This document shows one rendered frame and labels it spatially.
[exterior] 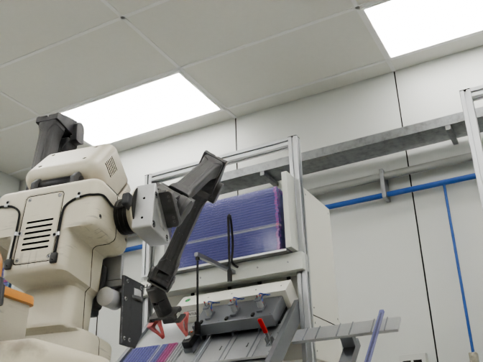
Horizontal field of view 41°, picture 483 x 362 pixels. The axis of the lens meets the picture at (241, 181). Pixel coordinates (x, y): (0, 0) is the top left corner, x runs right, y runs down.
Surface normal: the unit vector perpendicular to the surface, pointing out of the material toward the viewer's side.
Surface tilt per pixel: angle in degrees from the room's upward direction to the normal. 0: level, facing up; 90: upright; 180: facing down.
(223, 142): 90
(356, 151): 180
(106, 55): 180
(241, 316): 43
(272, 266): 90
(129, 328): 90
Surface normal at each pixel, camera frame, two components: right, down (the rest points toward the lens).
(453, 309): -0.47, -0.35
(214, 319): -0.34, -0.90
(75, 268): 0.94, -0.16
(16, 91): 0.03, 0.91
